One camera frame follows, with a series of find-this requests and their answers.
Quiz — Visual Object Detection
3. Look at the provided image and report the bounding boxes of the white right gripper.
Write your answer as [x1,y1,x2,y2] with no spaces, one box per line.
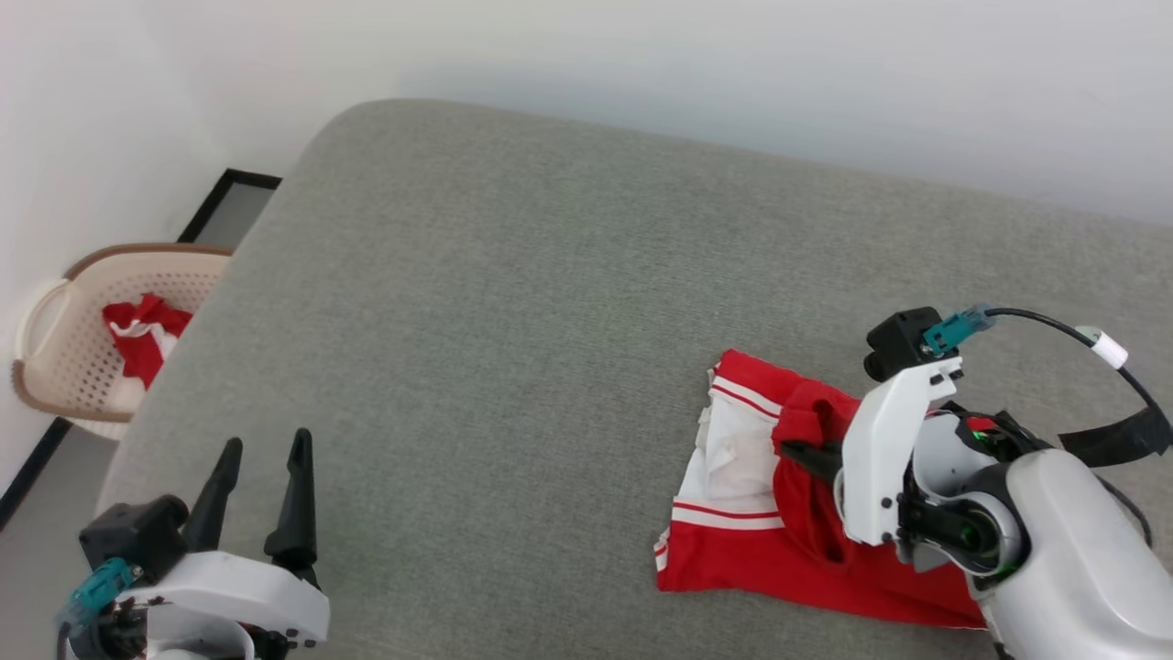
[779,357,965,551]

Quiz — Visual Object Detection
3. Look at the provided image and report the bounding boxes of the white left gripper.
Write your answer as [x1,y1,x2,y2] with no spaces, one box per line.
[66,428,331,660]

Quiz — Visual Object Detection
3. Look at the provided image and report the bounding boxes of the red and white shirt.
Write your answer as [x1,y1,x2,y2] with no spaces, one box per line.
[653,348,991,631]

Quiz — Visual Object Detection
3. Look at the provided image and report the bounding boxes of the red cloth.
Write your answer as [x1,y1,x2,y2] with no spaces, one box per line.
[101,293,195,409]

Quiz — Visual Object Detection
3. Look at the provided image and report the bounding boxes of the beige plastic laundry basket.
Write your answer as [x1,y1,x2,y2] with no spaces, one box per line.
[11,243,235,443]

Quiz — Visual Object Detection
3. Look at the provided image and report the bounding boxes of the teal left camera connector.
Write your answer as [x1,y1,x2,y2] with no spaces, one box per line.
[57,557,143,633]

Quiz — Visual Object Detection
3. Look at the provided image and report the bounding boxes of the teal camera connector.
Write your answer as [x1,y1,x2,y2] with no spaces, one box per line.
[923,304,998,357]
[57,557,143,633]

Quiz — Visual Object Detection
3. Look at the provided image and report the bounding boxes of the teal right camera connector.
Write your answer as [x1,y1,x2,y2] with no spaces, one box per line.
[923,304,998,357]

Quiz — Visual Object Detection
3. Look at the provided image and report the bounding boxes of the white cable label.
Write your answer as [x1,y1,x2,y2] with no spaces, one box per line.
[1076,325,1129,370]

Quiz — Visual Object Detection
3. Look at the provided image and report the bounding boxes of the black right camera cable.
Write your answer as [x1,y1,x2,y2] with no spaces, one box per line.
[985,307,1173,468]

